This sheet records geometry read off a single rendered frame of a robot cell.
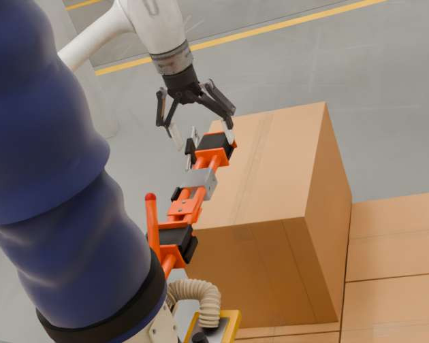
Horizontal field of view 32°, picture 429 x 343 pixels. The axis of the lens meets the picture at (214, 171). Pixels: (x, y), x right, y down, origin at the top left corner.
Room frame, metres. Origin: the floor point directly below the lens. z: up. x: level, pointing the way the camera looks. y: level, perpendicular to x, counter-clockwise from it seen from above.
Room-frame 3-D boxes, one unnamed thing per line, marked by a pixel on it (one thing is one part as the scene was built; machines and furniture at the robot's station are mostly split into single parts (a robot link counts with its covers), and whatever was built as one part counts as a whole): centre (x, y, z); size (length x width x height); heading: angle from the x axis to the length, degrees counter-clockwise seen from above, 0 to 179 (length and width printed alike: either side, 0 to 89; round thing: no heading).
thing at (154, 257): (1.06, 0.26, 1.35); 0.23 x 0.23 x 0.04
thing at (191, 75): (1.59, -0.01, 1.42); 0.08 x 0.07 x 0.09; 63
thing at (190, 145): (1.56, 0.06, 1.23); 0.31 x 0.03 x 0.05; 165
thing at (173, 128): (1.62, 0.06, 1.29); 0.03 x 0.01 x 0.07; 153
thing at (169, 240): (1.28, 0.14, 1.24); 0.10 x 0.08 x 0.06; 62
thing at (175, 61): (1.59, -0.01, 1.50); 0.09 x 0.09 x 0.06
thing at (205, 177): (1.47, 0.04, 1.23); 0.07 x 0.07 x 0.04; 62
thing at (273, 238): (1.95, -0.12, 0.74); 0.60 x 0.40 x 0.40; 156
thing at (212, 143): (1.58, -0.02, 1.23); 0.08 x 0.07 x 0.05; 152
